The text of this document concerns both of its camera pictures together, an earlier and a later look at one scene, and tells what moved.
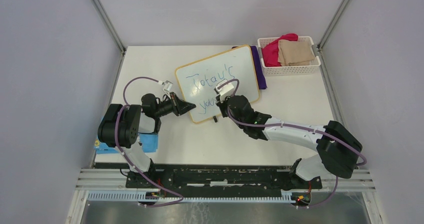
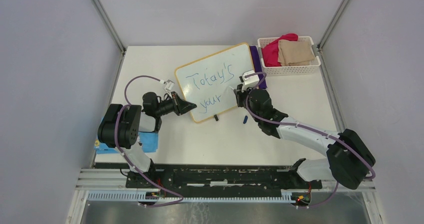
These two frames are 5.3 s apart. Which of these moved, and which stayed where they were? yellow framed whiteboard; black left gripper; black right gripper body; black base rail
Moved: black right gripper body
Stayed: yellow framed whiteboard; black base rail; black left gripper
